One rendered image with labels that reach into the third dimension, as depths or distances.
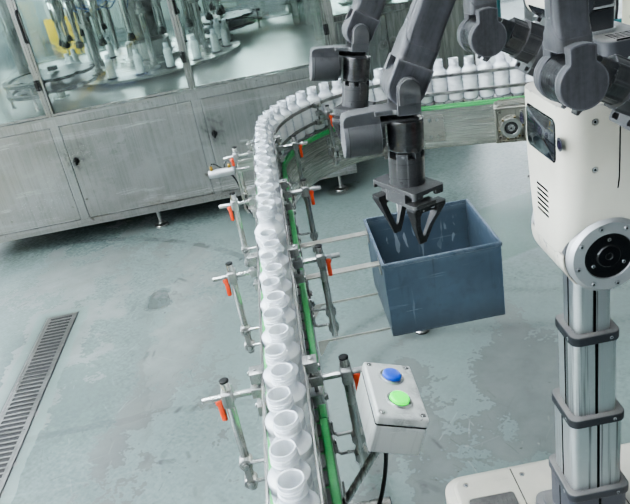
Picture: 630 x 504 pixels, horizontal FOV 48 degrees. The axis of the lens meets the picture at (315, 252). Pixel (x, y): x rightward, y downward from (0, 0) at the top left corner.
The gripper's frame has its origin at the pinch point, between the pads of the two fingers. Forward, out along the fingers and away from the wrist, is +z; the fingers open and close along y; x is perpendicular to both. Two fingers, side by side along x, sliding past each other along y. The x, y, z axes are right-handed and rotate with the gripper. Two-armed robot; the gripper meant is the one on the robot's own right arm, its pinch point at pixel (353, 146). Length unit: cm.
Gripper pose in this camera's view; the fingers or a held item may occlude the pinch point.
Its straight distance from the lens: 158.0
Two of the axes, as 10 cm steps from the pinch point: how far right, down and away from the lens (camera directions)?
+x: 9.3, 1.7, -3.3
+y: -3.7, 3.9, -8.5
